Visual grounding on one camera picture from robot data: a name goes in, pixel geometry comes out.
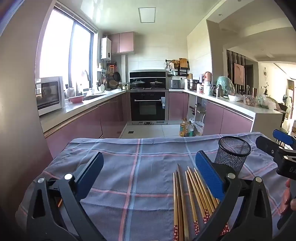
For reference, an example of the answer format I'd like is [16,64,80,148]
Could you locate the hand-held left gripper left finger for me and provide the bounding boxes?
[26,152,104,241]

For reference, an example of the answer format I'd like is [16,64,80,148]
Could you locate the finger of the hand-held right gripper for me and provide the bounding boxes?
[272,128,296,149]
[255,136,292,163]

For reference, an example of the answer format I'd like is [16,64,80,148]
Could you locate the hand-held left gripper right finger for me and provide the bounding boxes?
[192,150,273,241]

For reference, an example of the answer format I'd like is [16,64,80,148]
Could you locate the black mesh utensil holder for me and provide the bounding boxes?
[214,136,252,173]

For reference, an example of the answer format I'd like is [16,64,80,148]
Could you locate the bunch of wooden chopsticks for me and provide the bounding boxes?
[173,163,230,241]

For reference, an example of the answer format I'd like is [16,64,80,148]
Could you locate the person's right hand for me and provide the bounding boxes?
[279,179,296,215]

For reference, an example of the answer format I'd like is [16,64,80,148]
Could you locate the plastic bag of greens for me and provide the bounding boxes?
[257,94,277,109]

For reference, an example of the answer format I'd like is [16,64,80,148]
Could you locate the white plastic bags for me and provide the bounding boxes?
[193,120,205,136]

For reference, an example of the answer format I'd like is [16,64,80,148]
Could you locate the clear plastic food box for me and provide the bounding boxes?
[243,95,257,106]

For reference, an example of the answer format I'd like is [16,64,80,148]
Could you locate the blue checked tablecloth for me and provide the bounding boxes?
[15,132,287,241]

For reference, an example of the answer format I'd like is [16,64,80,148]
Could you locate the yellow cooking oil bottle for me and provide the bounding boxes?
[180,119,188,137]

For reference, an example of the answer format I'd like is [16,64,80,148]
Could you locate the pink kitchen counter cabinet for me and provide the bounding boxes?
[39,90,129,158]
[169,89,284,136]

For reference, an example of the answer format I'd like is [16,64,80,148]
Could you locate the mint green appliance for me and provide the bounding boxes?
[216,76,234,95]

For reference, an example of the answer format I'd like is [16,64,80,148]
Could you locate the pink bowl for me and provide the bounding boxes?
[69,95,85,104]

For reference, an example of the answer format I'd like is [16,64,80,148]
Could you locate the steel sink faucet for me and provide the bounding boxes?
[75,71,92,96]

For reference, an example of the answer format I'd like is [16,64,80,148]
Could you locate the black integrated stove oven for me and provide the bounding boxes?
[128,70,170,126]

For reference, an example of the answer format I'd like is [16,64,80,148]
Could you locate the white toaster oven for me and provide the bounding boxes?
[35,76,66,116]

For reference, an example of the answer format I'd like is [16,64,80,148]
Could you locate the steel stock pot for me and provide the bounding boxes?
[187,79,200,91]

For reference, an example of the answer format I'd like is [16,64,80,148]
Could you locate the pink thermos jug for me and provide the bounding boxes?
[203,71,213,93]

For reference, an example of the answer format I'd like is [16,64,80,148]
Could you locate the white water heater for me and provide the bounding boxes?
[101,37,112,61]

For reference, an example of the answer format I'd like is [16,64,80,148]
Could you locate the kitchen window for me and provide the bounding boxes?
[39,6,95,93]

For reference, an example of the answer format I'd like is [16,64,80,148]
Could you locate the ceiling light panel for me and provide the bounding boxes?
[138,7,156,23]

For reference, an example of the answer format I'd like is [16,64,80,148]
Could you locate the pink wall picture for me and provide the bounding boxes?
[233,62,245,86]

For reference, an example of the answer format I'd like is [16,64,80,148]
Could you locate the black wall rack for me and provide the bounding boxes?
[165,58,190,77]

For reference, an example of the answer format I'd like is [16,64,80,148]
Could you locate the pink wall cabinet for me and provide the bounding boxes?
[108,32,134,55]

